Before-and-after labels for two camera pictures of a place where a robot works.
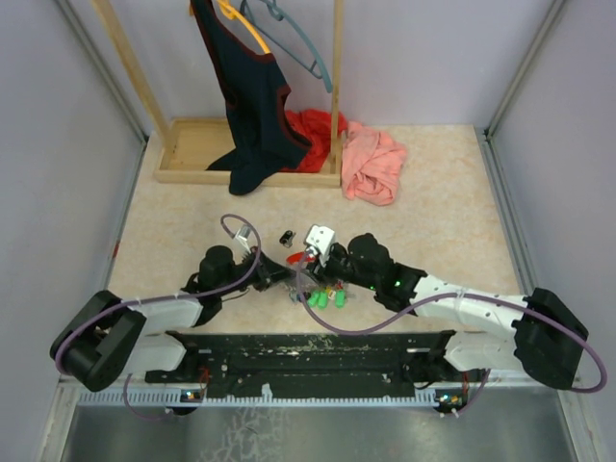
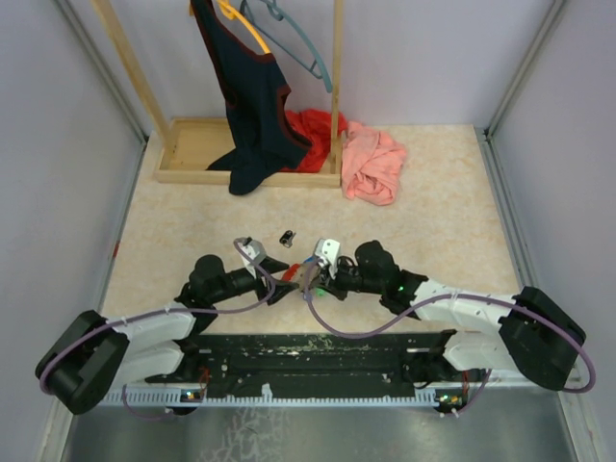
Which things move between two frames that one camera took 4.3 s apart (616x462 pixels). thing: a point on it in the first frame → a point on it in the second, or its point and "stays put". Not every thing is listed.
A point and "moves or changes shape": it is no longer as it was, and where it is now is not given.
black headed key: [286, 239] stays put
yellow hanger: [231, 12] stays put
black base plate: [318, 364] stays put
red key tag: [298, 257] moves or changes shape
